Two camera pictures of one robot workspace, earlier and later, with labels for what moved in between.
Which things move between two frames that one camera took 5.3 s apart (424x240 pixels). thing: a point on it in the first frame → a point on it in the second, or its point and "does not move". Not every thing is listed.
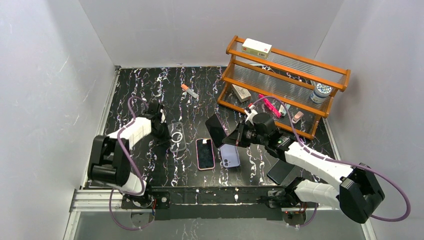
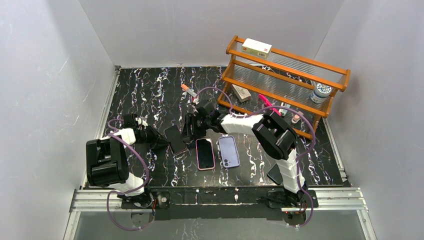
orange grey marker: [188, 90] does not move
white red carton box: [257, 48] does not move
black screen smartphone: [205, 154] does not move
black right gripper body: [240, 134] → [190, 126]
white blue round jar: [321, 93] does not move
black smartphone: [216, 130] → [175, 139]
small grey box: [242, 94] does not move
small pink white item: [297, 117] does not move
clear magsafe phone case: [177, 141] → [178, 153]
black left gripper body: [161, 131] → [156, 136]
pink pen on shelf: [270, 107] does not move
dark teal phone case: [279, 171] does not move
